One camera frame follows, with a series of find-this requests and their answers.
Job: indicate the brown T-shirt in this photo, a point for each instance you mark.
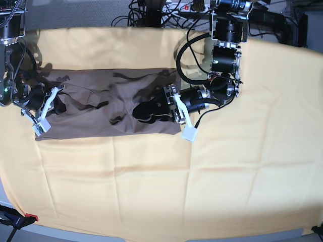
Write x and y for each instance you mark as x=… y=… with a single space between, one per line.
x=99 y=103

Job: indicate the yellow tablecloth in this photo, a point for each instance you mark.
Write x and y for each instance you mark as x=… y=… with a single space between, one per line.
x=254 y=168

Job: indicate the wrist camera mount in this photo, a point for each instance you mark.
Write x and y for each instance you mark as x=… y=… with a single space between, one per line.
x=42 y=125
x=189 y=132

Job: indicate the black power adapter box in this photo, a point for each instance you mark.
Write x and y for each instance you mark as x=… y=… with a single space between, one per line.
x=266 y=18

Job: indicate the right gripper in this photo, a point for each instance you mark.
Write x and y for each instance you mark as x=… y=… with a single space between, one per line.
x=35 y=99

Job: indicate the black table post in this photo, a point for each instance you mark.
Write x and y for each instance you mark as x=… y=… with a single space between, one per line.
x=153 y=13

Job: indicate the black clamp with red tip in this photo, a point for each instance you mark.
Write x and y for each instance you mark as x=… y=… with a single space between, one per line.
x=11 y=217

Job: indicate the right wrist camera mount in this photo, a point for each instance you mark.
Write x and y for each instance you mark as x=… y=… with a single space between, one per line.
x=42 y=125

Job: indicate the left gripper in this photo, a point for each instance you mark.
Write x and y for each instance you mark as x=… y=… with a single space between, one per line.
x=164 y=108

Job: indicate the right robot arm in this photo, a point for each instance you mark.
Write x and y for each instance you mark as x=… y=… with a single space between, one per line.
x=18 y=67

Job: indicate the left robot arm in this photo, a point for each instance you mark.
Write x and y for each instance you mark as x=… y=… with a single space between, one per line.
x=228 y=22

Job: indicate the black upright panel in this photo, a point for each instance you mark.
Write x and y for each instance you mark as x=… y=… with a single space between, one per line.
x=302 y=31

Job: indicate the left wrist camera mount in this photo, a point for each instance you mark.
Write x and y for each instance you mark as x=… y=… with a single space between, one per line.
x=189 y=132

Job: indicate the black clamp right corner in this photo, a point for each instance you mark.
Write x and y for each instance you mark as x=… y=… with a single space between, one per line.
x=318 y=230

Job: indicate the white power strip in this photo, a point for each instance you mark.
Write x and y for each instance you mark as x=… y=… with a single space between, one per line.
x=184 y=8

